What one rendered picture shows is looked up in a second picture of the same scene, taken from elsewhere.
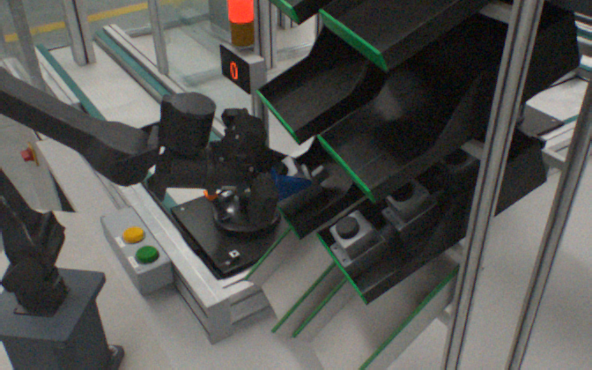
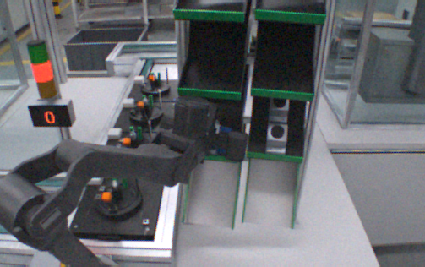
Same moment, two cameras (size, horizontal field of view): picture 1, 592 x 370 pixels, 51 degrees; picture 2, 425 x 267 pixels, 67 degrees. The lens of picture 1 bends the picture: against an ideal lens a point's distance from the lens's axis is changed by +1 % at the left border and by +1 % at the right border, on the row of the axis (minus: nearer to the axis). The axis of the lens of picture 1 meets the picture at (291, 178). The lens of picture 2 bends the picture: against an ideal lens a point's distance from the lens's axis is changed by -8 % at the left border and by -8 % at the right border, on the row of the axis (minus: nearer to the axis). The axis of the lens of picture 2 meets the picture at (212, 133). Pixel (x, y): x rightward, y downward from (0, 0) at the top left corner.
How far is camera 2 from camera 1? 0.66 m
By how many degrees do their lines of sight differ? 46
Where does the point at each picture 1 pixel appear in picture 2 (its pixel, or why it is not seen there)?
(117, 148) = (173, 156)
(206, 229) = (107, 224)
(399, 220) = (282, 117)
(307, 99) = (210, 79)
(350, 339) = (265, 201)
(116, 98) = not seen: outside the picture
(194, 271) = (133, 249)
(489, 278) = not seen: hidden behind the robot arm
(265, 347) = (197, 255)
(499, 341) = not seen: hidden behind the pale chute
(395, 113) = (265, 62)
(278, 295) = (204, 215)
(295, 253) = (194, 188)
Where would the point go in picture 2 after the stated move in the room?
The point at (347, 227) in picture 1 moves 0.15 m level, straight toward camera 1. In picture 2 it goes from (280, 130) to (343, 156)
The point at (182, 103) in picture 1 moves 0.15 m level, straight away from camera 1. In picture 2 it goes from (190, 103) to (117, 89)
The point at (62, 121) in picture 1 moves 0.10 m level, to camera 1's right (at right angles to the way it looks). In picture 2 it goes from (138, 156) to (182, 125)
